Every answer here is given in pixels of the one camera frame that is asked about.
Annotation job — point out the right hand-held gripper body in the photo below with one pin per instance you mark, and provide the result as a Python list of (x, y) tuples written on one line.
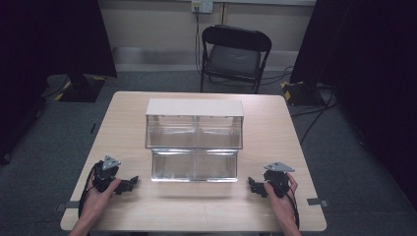
[(278, 181)]

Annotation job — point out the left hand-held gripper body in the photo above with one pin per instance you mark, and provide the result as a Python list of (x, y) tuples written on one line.
[(105, 178)]

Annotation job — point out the clear acrylic box white lid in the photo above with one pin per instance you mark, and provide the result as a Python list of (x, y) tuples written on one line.
[(194, 107)]

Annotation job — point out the person's left hand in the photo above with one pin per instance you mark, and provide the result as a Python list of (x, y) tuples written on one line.
[(97, 200)]

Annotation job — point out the person's right hand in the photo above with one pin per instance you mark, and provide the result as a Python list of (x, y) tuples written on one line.
[(280, 206)]

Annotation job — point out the grey tape strip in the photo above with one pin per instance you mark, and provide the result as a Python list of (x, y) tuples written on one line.
[(317, 201), (70, 205)]

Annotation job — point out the black stand base striped tape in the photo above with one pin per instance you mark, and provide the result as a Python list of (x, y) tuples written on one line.
[(303, 93), (83, 88)]

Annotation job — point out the black folding chair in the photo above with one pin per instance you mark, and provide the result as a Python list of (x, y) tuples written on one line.
[(234, 56)]

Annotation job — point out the black curtain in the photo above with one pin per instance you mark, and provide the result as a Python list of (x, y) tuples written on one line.
[(370, 82), (49, 49)]

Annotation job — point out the white wall socket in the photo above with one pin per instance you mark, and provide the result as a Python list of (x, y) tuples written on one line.
[(202, 5)]

